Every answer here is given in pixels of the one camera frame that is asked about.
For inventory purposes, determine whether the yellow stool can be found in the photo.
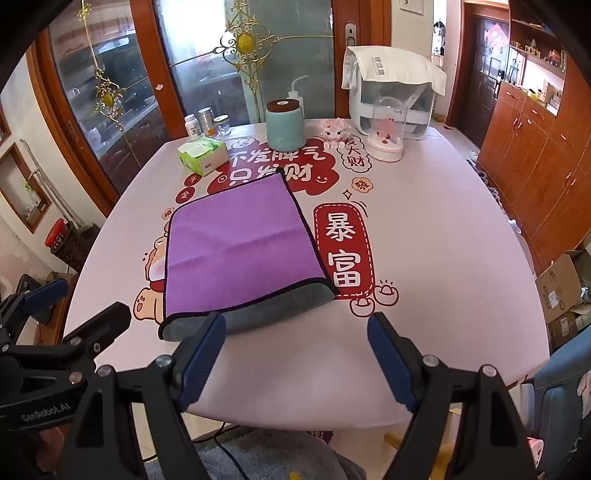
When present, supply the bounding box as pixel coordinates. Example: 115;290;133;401
384;428;457;480

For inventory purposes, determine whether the amber jar with metal lid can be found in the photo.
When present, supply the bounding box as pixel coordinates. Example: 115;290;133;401
198;107;217;138

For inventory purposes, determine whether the large cardboard box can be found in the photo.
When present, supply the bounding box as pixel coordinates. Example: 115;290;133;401
536;249;591;325

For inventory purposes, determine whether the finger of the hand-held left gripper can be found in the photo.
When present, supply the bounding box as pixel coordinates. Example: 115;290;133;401
18;278;71;324
59;302;133;370

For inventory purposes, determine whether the wooden cabinet with shelves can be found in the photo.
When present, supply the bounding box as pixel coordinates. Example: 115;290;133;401
475;0;591;278

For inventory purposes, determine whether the pink printed tablecloth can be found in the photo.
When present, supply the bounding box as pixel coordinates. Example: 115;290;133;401
62;121;553;432

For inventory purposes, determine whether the black cable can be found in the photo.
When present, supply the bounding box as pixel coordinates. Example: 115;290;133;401
139;421;260;480

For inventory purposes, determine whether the blue chair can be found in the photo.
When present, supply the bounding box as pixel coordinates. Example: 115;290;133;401
524;330;591;468

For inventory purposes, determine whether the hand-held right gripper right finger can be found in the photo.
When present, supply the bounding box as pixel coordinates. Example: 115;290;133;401
367;312;539;480

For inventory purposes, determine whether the purple and grey towel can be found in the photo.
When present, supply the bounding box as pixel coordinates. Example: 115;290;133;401
158;171;338;343

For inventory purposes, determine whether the teal canister with brown lid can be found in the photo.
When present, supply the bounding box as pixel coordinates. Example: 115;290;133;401
266;99;306;149

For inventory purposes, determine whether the white cloth cover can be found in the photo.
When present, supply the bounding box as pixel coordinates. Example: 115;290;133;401
341;45;448;97

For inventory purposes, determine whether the small gold door ornament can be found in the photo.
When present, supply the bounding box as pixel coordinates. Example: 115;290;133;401
76;0;126;124

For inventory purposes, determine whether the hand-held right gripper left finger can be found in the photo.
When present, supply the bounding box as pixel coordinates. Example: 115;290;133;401
58;312;227;480

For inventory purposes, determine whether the green tissue pack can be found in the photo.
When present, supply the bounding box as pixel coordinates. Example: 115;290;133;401
178;137;230;175

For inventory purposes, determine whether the dark woven basket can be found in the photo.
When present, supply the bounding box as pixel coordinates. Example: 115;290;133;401
51;224;100;274

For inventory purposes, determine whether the glass dome ornament pink base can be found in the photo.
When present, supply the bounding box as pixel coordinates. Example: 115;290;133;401
366;96;408;162

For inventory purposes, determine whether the large gold door ornament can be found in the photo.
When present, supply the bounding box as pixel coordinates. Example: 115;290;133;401
218;0;274;108

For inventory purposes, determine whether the red round container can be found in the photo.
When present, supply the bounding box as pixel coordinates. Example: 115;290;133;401
45;218;70;253

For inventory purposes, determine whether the glass sliding door wooden frame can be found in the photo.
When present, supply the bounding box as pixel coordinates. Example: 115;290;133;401
27;0;340;219

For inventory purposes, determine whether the dark brown entry door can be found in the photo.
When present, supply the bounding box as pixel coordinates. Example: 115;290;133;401
455;14;511;149

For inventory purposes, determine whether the white countertop appliance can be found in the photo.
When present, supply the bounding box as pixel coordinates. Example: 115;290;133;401
348;69;437;142

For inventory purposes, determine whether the wooden framed wall niche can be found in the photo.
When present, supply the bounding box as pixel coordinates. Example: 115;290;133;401
0;142;52;234

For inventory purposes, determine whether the white squeeze bottle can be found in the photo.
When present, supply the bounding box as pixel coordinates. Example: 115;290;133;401
287;75;310;106

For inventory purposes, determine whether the small cardboard box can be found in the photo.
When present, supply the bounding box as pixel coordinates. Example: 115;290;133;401
547;311;581;350

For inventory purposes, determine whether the pink toy figure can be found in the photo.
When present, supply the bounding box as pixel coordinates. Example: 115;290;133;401
322;117;351;149

